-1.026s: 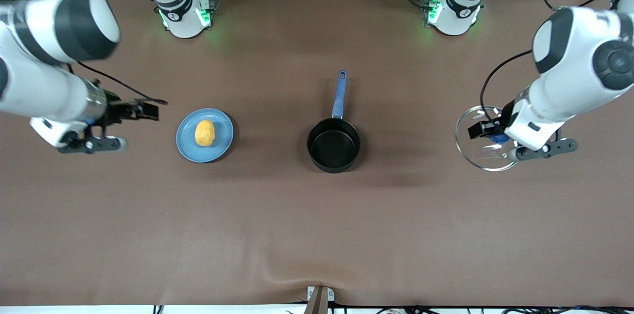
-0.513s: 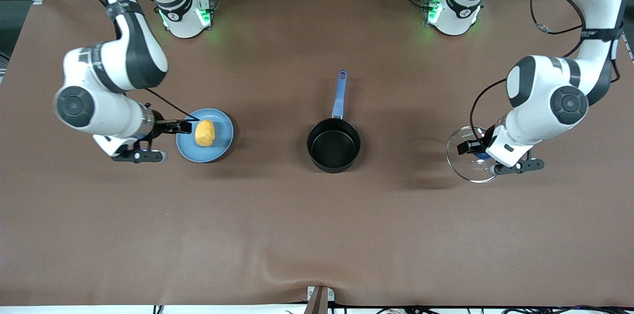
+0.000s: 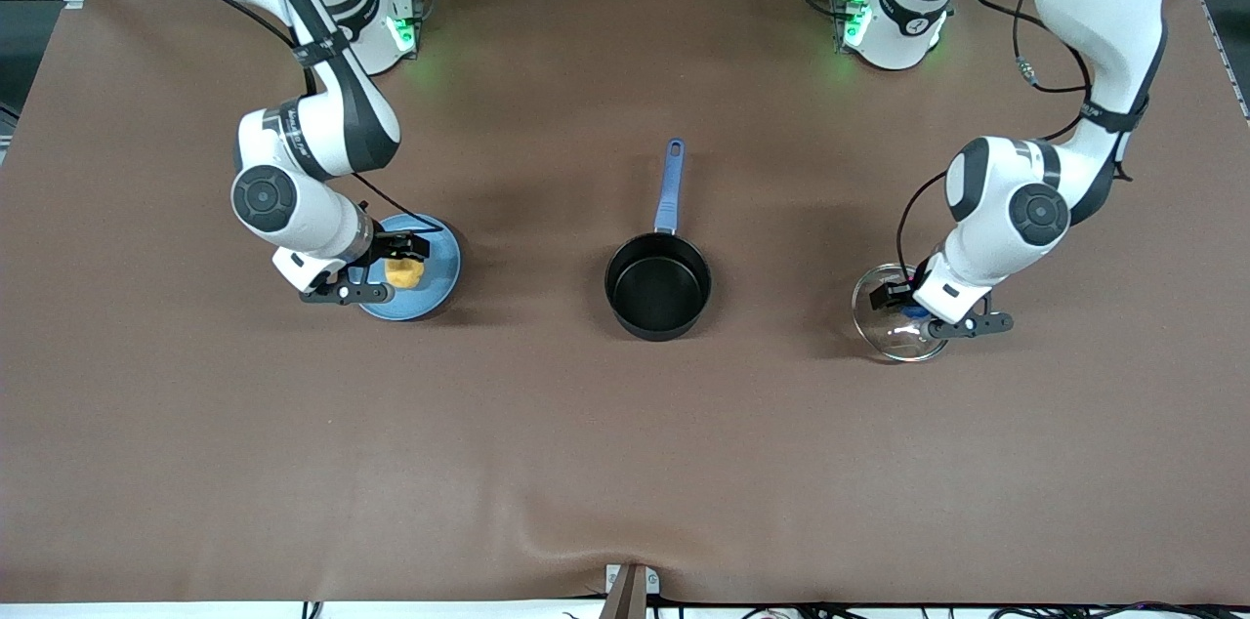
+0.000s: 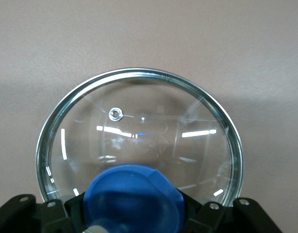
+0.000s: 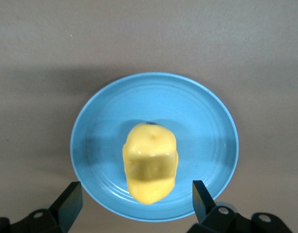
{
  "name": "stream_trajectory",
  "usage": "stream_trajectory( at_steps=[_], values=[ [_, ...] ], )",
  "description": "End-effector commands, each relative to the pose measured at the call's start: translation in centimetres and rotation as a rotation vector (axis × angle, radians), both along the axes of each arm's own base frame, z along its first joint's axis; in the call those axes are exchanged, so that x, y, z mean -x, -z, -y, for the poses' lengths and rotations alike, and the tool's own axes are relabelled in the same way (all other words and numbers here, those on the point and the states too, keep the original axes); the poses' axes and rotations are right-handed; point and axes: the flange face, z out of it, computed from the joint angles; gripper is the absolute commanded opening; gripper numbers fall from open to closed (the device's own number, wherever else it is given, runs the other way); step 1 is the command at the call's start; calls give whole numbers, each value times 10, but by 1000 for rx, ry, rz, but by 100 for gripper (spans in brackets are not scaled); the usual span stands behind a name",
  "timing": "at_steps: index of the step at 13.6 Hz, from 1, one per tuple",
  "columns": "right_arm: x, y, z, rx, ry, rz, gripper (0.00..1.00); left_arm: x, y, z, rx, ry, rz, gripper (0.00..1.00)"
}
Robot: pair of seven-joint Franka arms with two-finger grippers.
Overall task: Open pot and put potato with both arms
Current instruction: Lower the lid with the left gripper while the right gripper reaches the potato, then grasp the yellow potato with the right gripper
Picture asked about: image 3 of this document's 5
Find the blue round plate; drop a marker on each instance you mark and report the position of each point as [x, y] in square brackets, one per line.
[444, 272]

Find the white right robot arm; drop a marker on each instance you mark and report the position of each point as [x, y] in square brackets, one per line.
[322, 131]

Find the yellow potato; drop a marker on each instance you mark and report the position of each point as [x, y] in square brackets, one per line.
[405, 275]

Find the metal table clamp bracket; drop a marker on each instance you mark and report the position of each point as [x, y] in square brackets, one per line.
[630, 590]

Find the brown table cloth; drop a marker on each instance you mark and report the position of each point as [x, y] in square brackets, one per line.
[293, 453]

